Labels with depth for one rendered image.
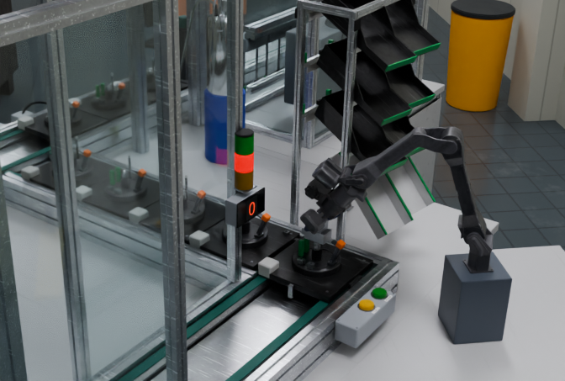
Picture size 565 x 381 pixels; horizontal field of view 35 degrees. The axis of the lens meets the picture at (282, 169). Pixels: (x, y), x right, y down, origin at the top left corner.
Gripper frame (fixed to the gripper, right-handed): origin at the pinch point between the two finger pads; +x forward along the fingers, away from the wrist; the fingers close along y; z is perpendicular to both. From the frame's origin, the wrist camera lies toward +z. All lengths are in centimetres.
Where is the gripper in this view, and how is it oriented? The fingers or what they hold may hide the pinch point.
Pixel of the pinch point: (316, 220)
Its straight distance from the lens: 252.7
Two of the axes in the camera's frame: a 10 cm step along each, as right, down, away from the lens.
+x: -5.3, 5.5, 6.5
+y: -5.6, 3.5, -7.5
